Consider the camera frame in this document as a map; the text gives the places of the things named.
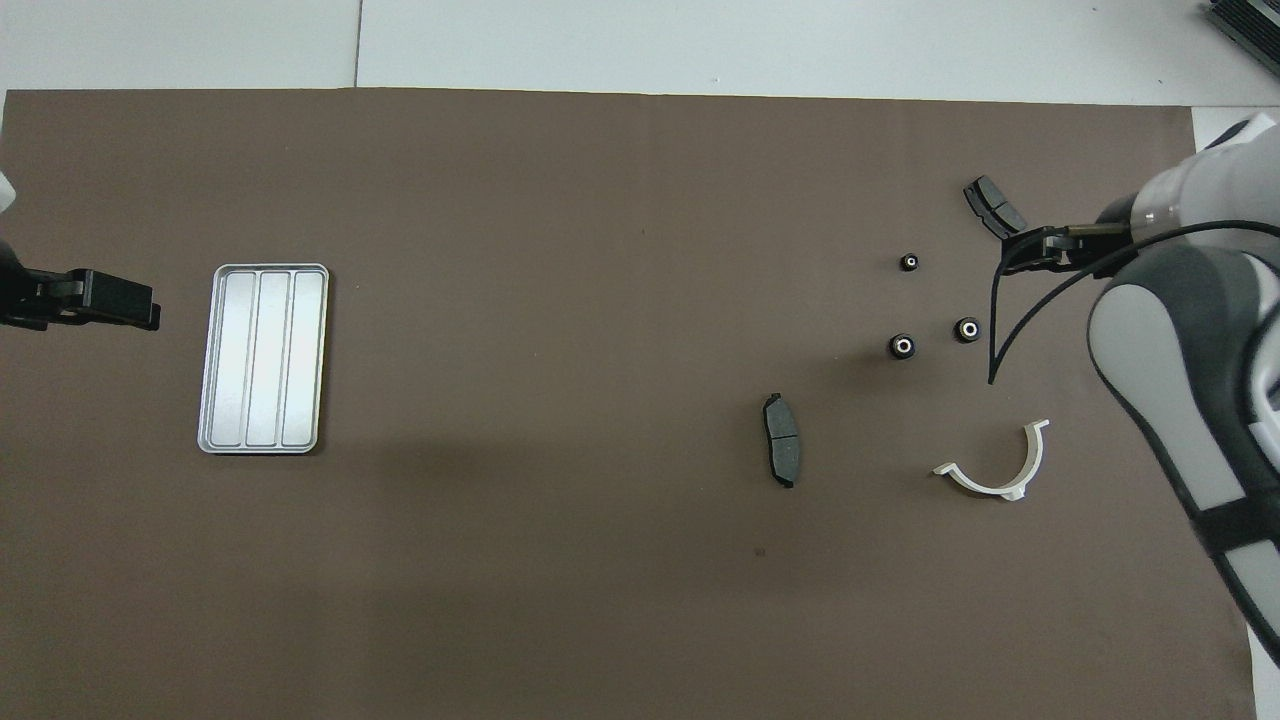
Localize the silver metal tray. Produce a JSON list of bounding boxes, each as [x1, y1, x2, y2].
[[197, 263, 330, 456]]

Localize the white semicircular bracket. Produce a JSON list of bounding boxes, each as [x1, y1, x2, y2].
[[931, 419, 1051, 502]]

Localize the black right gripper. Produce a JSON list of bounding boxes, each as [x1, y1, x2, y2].
[[1000, 222, 1136, 276]]

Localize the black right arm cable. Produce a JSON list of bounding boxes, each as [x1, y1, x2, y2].
[[988, 220, 1280, 386]]

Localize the brown table mat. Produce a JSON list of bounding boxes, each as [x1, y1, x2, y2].
[[0, 88, 1259, 720]]

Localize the short dark brake pad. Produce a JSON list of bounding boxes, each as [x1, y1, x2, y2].
[[963, 175, 1029, 241]]

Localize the black ribbed equipment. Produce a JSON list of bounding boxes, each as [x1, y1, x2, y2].
[[1203, 0, 1280, 73]]

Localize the long dark brake pad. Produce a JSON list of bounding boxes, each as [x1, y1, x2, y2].
[[763, 393, 803, 490]]

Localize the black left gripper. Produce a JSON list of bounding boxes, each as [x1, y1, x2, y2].
[[0, 268, 163, 333]]

